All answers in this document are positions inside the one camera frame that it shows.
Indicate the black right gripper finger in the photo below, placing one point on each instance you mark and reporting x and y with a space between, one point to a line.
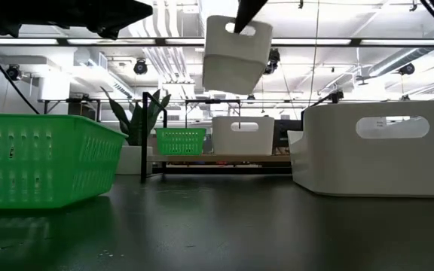
249 11

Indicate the green slotted plastic basket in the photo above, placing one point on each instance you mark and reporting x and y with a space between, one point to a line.
179 142
32 162

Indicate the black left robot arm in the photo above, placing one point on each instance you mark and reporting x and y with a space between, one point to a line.
21 13

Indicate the white ceiling pipes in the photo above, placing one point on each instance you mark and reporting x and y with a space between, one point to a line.
168 22

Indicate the black round ceiling fixture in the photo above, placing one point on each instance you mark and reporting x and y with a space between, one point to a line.
13 72
140 67
274 58
406 69

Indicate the green snake plant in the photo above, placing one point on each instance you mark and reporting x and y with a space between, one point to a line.
138 120

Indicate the black computer monitor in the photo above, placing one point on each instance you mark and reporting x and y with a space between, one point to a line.
286 133

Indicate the white round plant pot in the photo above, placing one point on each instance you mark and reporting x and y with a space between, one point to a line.
132 160

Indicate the black background table frame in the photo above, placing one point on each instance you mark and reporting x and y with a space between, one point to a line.
72 100

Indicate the grey round air duct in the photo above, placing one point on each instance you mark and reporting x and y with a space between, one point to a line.
428 56

